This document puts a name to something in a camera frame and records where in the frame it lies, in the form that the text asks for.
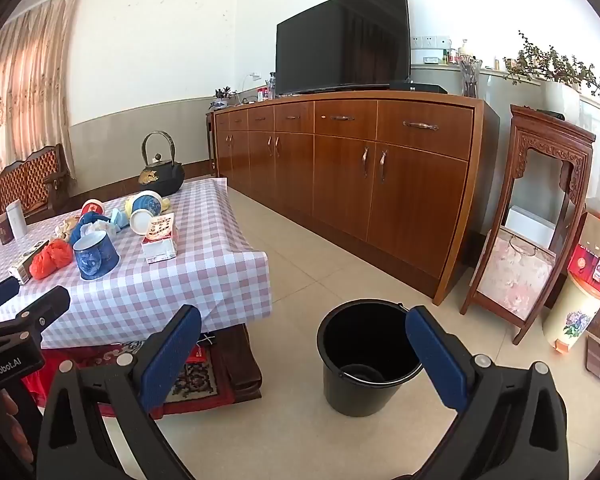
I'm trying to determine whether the black set-top box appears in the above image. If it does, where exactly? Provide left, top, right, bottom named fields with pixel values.
left=389, top=81, right=448, bottom=95

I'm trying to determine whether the floral trash can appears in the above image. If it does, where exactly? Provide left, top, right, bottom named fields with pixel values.
left=542, top=270, right=600, bottom=356

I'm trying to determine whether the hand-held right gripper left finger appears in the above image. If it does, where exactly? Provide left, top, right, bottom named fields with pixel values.
left=36, top=304, right=203, bottom=480

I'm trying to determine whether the white plant pot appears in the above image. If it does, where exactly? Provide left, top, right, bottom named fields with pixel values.
left=539, top=80, right=581, bottom=121

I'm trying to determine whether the large blue patterned cup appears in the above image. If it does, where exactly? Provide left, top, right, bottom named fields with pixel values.
left=73, top=232, right=121, bottom=282

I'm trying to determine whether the white tin canister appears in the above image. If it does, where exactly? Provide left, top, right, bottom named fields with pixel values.
left=5, top=199, right=29, bottom=239

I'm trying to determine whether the pink embroidered curtain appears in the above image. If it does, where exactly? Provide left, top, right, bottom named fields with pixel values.
left=0, top=0, right=83, bottom=181

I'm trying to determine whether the clear glass vase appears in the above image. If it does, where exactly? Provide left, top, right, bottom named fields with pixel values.
left=457, top=57, right=483, bottom=99

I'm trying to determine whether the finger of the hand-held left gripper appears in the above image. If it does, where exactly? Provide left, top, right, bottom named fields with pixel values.
left=0, top=285, right=72, bottom=341
left=0, top=276, right=21, bottom=311

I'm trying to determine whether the blue cup with white rim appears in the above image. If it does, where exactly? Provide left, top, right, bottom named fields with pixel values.
left=131, top=191, right=165, bottom=218

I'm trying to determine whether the red patterned rug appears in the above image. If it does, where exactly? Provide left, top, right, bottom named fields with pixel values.
left=22, top=340, right=236, bottom=418

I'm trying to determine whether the cardboard box with red print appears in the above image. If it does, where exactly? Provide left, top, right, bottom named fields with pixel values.
left=567, top=210, right=600, bottom=303

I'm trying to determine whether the red and white carton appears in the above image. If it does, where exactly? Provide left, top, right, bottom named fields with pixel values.
left=141, top=212, right=179, bottom=265

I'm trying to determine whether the black flat television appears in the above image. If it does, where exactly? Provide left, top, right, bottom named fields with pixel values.
left=275, top=0, right=412, bottom=97

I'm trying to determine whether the pink checked tablecloth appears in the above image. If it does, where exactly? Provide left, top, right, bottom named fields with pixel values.
left=0, top=177, right=272, bottom=351

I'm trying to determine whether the brown cushion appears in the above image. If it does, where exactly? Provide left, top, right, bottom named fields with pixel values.
left=215, top=325, right=263, bottom=393

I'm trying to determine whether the brown paper bag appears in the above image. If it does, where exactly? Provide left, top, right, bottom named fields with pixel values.
left=54, top=216, right=81, bottom=241

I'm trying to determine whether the small potted plant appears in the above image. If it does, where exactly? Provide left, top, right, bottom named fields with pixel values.
left=209, top=86, right=237, bottom=111

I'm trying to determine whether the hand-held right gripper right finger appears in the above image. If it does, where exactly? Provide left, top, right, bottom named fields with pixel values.
left=405, top=305, right=570, bottom=480

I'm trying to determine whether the dark blue cloth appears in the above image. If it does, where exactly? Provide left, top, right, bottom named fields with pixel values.
left=70, top=211, right=118, bottom=246

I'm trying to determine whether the black cast iron teapot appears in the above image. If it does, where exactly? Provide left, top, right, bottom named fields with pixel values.
left=138, top=131, right=186, bottom=197

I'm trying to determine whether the orange plastic bag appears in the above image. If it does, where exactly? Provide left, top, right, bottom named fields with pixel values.
left=29, top=239, right=74, bottom=281

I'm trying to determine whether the carved wooden stand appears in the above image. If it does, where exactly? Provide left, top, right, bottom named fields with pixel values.
left=460, top=104, right=597, bottom=346

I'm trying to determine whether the black plastic bucket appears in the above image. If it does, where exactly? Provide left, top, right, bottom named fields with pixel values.
left=316, top=298, right=426, bottom=418

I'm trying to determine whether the white paper cup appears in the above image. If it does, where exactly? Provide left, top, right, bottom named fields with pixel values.
left=129, top=208, right=156, bottom=236

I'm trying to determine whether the green trailing plant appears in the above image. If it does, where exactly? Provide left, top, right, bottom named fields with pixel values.
left=502, top=30, right=600, bottom=113

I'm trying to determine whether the brown wooden sideboard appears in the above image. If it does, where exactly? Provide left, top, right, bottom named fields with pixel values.
left=206, top=91, right=501, bottom=306

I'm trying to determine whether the white wall outlet strip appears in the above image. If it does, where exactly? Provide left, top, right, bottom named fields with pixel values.
left=410, top=35, right=452, bottom=50

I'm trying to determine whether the small dark carton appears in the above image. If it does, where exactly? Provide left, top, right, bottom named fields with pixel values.
left=7, top=240, right=51, bottom=286

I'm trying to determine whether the carved wooden bench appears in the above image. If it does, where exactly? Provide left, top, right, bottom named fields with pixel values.
left=0, top=143, right=73, bottom=241

